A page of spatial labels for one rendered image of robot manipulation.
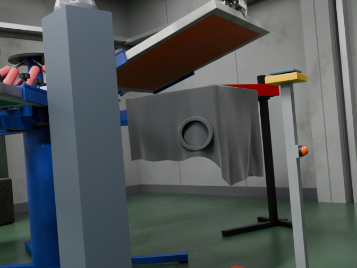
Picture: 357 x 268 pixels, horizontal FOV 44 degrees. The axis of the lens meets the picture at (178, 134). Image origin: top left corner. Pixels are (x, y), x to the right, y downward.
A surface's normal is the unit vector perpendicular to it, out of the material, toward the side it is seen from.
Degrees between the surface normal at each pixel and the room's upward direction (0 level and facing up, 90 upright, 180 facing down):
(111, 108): 90
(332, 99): 90
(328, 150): 90
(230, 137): 94
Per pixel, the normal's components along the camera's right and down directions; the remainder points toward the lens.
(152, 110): -0.55, 0.08
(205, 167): -0.74, 0.05
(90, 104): 0.67, -0.07
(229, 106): 0.84, -0.05
